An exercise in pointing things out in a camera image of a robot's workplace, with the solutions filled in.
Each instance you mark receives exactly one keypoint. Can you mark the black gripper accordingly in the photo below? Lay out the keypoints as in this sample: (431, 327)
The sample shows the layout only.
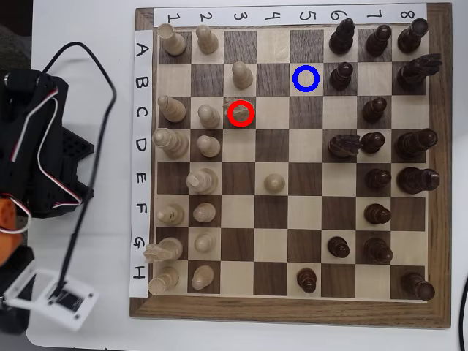
(8, 252)

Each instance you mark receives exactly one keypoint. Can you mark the light wooden knight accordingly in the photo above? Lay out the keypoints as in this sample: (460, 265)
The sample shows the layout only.
(240, 113)
(166, 250)

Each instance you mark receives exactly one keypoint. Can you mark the black and orange robot arm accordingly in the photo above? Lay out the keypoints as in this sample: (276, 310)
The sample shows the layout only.
(9, 219)

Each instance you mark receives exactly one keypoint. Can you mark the light wooden rook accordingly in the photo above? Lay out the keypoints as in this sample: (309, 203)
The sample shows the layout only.
(174, 42)
(164, 281)

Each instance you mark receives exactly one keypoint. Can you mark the light wooden bishop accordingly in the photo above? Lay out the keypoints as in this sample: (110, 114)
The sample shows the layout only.
(171, 214)
(173, 109)

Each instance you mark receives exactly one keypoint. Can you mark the light wooden pawn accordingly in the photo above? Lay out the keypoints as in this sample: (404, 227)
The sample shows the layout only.
(204, 242)
(209, 117)
(209, 146)
(274, 183)
(207, 40)
(242, 75)
(202, 278)
(204, 213)

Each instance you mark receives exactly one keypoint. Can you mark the white letter label strip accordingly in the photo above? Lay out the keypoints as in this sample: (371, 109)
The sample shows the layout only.
(142, 162)

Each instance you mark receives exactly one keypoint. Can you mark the light wooden king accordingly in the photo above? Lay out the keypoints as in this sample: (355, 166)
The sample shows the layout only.
(203, 181)

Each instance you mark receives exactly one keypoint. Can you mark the light wooden queen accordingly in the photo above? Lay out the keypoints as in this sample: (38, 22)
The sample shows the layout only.
(173, 143)

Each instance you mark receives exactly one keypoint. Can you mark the wooden chessboard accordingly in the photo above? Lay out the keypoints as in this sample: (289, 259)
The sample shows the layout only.
(303, 311)

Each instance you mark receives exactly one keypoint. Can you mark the dark wooden pawn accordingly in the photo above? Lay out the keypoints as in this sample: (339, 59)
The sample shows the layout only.
(373, 142)
(338, 247)
(378, 179)
(378, 41)
(306, 279)
(342, 77)
(373, 110)
(376, 214)

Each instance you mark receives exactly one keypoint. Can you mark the dark wooden bishop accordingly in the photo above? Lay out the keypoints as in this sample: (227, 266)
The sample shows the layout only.
(342, 38)
(377, 250)

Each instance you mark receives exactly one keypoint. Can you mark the dark wooden knight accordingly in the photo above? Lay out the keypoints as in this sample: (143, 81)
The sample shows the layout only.
(342, 146)
(415, 75)

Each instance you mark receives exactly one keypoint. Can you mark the white number label strip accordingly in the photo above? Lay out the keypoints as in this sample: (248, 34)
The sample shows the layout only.
(256, 16)

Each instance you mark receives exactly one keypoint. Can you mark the dark wooden rook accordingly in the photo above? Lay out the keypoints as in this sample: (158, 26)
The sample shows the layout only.
(412, 36)
(417, 286)

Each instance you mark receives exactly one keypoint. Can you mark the dark wooden king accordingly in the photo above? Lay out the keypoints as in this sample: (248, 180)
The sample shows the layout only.
(417, 180)

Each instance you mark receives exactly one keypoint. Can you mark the dark wooden queen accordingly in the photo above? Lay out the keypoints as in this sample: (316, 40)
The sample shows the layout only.
(413, 144)

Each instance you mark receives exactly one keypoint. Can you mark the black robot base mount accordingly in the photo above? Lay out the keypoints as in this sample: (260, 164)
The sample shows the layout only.
(77, 146)

